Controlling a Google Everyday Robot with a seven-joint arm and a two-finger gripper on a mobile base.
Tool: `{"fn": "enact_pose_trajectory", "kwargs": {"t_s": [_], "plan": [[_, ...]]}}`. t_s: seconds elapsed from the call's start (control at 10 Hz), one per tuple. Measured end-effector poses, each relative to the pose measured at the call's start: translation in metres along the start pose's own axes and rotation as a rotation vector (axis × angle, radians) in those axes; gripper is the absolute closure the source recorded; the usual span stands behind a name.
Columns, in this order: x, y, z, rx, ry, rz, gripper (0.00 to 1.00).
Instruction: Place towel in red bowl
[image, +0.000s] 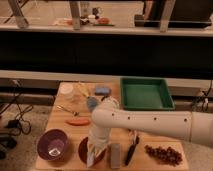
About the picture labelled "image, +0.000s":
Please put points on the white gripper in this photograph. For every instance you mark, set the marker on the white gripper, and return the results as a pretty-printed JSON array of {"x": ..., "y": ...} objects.
[{"x": 98, "y": 139}]

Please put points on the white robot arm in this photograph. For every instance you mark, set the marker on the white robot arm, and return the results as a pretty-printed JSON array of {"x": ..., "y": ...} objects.
[{"x": 196, "y": 127}]

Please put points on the purple bowl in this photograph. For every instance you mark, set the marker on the purple bowl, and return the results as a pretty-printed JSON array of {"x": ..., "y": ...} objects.
[{"x": 52, "y": 145}]

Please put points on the orange carrot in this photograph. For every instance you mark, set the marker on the orange carrot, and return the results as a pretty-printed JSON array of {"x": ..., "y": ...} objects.
[{"x": 80, "y": 122}]

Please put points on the metal spoon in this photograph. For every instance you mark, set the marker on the metal spoon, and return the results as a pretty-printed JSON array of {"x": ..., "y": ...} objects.
[{"x": 67, "y": 110}]

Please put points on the grey blue cloth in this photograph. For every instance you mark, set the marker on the grey blue cloth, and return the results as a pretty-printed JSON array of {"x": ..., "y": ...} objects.
[{"x": 92, "y": 102}]

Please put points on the blue sponge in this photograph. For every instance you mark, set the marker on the blue sponge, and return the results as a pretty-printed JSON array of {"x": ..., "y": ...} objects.
[{"x": 99, "y": 90}]

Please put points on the yellow banana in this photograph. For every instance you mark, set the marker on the yellow banana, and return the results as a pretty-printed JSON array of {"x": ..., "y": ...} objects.
[{"x": 83, "y": 89}]

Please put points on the green plastic tray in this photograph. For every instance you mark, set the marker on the green plastic tray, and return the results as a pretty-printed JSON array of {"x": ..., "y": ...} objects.
[{"x": 140, "y": 94}]

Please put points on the bunch of red grapes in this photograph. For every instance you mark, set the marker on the bunch of red grapes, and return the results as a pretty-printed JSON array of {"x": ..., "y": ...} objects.
[{"x": 165, "y": 156}]

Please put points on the black handled knife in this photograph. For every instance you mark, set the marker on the black handled knife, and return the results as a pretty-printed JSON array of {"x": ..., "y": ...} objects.
[{"x": 131, "y": 150}]

